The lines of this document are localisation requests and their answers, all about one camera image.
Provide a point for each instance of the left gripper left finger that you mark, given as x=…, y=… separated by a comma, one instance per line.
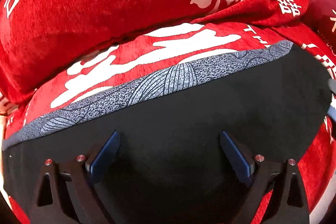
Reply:
x=64, y=192

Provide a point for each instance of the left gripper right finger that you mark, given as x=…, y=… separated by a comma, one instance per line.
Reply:
x=288, y=200

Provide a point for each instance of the black pants with patterned lining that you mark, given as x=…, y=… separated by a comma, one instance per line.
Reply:
x=170, y=167

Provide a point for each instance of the red bedsheet with white characters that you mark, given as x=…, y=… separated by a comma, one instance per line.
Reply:
x=122, y=63

